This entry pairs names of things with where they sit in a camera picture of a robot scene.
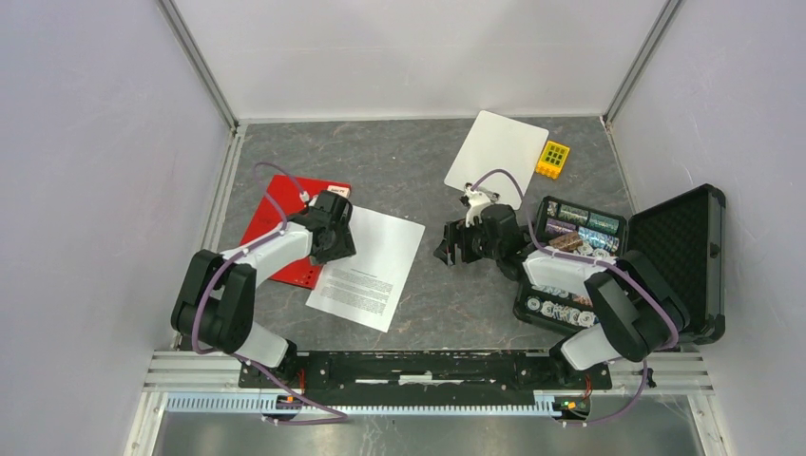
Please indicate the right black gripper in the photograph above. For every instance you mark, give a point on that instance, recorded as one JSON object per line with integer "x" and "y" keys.
{"x": 455, "y": 232}

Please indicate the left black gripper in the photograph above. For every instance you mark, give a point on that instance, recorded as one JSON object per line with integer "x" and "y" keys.
{"x": 343, "y": 248}

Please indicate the printed paper sheet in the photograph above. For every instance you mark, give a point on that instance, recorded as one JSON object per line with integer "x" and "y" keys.
{"x": 366, "y": 288}

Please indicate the red folder black inside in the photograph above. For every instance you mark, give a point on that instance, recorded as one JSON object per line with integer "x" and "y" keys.
{"x": 303, "y": 272}

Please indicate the white clipboard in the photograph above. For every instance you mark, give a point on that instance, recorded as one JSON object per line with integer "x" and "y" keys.
{"x": 498, "y": 142}

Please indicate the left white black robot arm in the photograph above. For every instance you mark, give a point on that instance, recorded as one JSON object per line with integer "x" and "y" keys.
{"x": 216, "y": 303}

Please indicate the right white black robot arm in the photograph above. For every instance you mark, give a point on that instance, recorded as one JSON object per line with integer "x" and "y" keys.
{"x": 637, "y": 311}

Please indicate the yellow toy brick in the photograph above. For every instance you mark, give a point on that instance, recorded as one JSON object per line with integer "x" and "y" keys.
{"x": 552, "y": 160}

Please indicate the black poker chip case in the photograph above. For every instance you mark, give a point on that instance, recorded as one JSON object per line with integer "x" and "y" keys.
{"x": 682, "y": 237}

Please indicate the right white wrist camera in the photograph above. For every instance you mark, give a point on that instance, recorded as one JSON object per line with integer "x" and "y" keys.
{"x": 476, "y": 200}

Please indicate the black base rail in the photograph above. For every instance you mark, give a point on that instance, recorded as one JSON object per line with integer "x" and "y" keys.
{"x": 434, "y": 378}

